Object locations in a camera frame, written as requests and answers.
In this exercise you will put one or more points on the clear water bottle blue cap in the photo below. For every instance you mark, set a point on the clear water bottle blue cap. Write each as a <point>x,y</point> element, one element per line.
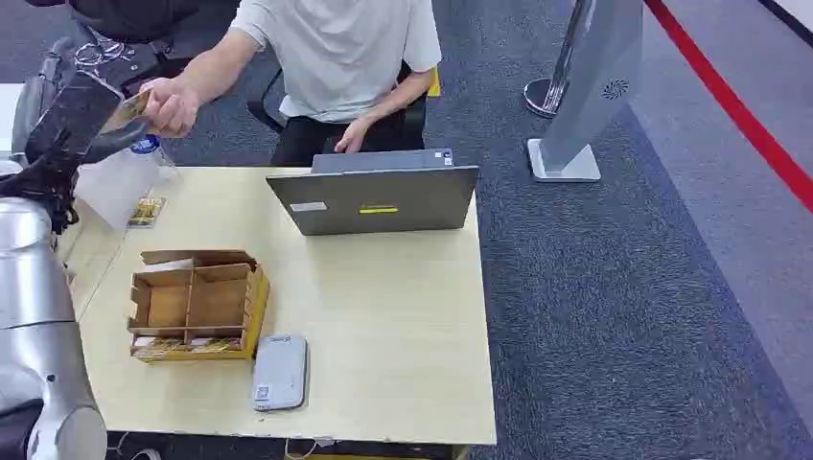
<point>117,181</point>

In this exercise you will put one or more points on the seated person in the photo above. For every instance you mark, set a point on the seated person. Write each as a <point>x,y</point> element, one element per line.
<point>343,57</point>

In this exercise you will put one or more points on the person in dark clothing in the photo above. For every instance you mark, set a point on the person in dark clothing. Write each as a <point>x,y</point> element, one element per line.
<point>140,16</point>

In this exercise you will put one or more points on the person's hand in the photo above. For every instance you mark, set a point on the person's hand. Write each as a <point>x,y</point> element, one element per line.
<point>352,134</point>
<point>170,108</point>

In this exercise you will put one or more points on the grey flat card reader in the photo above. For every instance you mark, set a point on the grey flat card reader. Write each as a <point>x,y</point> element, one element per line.
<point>279,373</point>

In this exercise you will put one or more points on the wooden card box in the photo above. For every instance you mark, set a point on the wooden card box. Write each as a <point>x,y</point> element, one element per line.
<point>209,305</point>

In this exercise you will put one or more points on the white paper slip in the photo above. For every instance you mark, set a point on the white paper slip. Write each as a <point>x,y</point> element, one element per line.
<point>166,265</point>

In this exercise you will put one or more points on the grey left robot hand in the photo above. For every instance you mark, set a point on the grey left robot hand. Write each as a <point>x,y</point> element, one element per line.
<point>76,111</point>

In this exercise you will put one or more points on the grey standing kiosk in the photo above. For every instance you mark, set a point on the grey standing kiosk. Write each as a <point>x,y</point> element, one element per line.
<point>591,89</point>

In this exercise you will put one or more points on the person's left hand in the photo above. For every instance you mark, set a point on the person's left hand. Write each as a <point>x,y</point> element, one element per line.
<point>352,134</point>

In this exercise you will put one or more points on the gold printed card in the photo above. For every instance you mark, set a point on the gold printed card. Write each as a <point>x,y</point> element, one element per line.
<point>147,213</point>
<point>127,113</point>

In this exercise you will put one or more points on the pale wooden desk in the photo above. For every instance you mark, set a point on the pale wooden desk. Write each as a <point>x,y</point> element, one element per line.
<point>355,330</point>

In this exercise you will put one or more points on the person's right hand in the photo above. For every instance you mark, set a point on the person's right hand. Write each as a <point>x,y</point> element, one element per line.
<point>170,108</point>

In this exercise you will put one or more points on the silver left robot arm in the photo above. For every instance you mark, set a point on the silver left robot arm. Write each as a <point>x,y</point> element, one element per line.
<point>35,330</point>

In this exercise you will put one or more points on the grey laptop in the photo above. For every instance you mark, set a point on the grey laptop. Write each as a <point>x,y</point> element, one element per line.
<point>381,200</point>

